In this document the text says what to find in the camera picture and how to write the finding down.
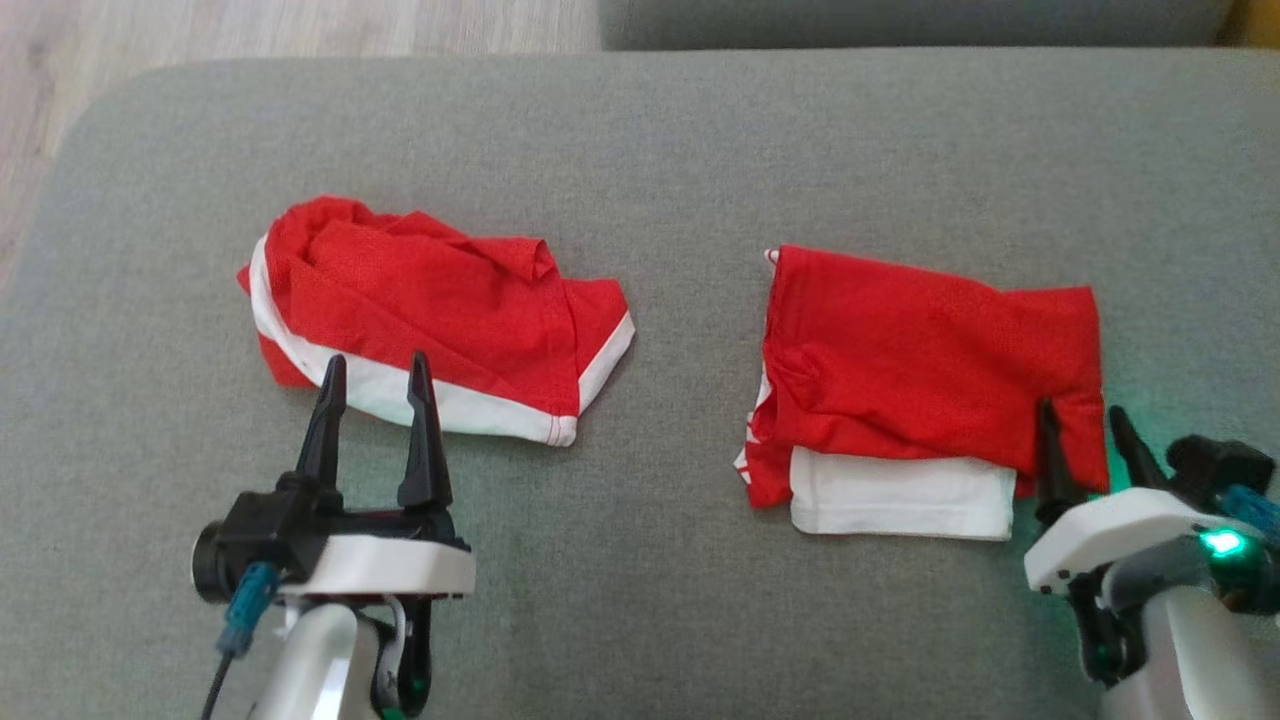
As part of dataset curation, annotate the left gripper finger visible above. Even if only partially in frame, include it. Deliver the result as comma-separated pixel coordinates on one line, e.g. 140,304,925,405
293,353,349,501
398,350,454,509

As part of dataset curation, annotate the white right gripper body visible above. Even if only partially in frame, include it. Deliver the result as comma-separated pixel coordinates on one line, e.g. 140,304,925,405
1024,488,1238,597

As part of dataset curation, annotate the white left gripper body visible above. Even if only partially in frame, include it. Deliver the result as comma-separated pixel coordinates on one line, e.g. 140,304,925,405
283,503,477,602

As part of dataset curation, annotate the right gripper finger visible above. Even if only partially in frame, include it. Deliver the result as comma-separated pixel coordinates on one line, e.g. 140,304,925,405
1032,397,1082,527
1108,404,1167,492

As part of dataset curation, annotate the red shorts white trim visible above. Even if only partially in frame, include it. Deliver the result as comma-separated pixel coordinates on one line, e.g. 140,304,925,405
237,196,637,448

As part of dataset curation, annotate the red jersey number 23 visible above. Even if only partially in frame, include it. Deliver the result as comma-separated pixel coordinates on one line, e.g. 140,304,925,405
735,245,1111,542

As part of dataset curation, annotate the large grey sofa seat cushion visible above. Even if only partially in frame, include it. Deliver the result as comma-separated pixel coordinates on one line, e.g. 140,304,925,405
0,48,1280,720

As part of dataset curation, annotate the small grey sofa cushion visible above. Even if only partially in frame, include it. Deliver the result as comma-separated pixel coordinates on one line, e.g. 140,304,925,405
598,0,1236,52

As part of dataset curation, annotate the right camera cable blue plug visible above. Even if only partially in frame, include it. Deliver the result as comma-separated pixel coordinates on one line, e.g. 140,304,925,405
1224,484,1280,549

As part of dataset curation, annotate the camera cable blue plug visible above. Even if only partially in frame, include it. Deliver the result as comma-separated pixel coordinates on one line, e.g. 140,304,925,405
200,560,282,720
1224,484,1280,549

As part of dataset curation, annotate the left camera cable blue plug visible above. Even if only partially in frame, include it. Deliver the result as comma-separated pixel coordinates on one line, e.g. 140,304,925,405
200,560,282,720

